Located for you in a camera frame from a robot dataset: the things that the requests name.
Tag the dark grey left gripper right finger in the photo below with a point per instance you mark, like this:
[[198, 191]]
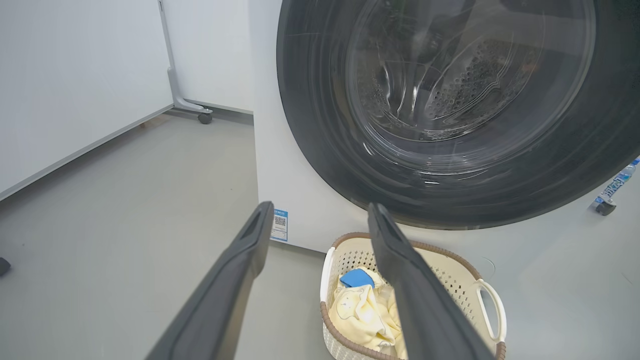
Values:
[[430, 320]]

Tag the grey partition stand leg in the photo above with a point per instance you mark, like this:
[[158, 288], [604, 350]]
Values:
[[175, 90]]

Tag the black cart caster wheel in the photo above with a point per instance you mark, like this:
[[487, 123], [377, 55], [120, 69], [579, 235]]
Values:
[[605, 208]]

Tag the cream baby garment blue patch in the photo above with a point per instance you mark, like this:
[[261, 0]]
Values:
[[360, 312]]

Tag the white partition panel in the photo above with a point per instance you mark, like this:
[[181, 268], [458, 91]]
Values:
[[75, 75], [215, 50]]

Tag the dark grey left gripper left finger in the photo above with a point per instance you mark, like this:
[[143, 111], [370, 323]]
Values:
[[215, 310]]

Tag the cream and blue clothes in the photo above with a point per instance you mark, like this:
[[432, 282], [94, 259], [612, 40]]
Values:
[[397, 332]]

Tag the black round washing machine door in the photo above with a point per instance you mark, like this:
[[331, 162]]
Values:
[[320, 125]]

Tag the black partition caster wheel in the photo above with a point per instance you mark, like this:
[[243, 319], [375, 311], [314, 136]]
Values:
[[205, 118]]

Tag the plastic bottle blue label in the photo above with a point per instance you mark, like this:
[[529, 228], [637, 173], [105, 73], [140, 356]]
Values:
[[617, 182]]

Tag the cream perforated laundry basket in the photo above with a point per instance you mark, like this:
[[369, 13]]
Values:
[[450, 272]]

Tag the steel washer drum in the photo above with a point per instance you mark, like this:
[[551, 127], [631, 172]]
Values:
[[470, 85]]

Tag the blue energy label sticker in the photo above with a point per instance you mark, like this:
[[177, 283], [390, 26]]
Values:
[[279, 225]]

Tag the white washing machine body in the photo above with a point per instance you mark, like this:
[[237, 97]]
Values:
[[300, 200]]

